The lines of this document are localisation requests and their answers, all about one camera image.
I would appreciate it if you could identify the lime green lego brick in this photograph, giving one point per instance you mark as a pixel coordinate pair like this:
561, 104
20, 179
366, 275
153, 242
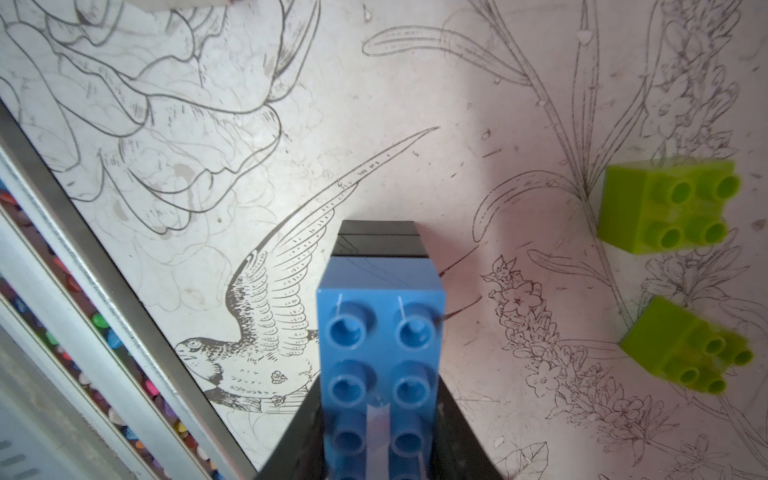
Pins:
647, 209
676, 345

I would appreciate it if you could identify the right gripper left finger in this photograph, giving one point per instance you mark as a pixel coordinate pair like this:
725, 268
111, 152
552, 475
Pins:
299, 454

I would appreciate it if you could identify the blue lego brick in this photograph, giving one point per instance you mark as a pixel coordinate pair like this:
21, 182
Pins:
380, 339

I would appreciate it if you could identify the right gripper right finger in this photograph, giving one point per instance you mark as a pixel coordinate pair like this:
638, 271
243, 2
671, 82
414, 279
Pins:
457, 453

